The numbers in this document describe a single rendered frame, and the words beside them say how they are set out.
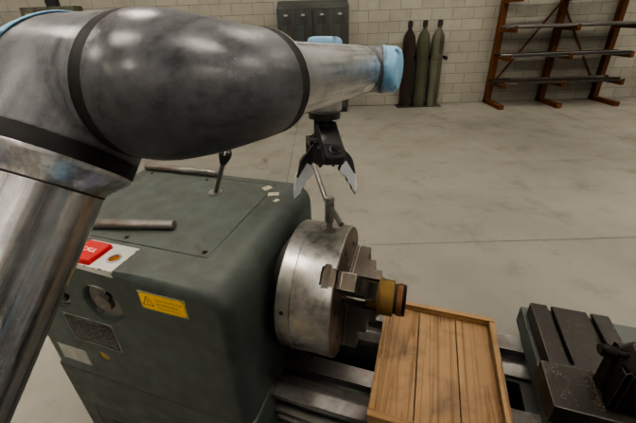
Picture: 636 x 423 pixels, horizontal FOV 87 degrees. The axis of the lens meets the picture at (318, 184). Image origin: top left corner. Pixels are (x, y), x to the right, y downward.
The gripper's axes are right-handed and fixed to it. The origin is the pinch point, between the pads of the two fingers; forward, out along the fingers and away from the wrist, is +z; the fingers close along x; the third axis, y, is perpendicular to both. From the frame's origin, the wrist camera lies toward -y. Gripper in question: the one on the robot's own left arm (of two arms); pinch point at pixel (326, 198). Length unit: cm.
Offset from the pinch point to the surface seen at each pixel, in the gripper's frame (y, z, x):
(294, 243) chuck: -5.8, 8.0, 8.6
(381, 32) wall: 604, -76, -249
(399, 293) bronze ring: -13.8, 19.3, -14.3
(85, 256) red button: -5, 6, 51
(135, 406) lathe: -1, 55, 52
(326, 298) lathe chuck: -17.3, 14.8, 3.7
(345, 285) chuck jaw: -15.7, 13.4, -0.8
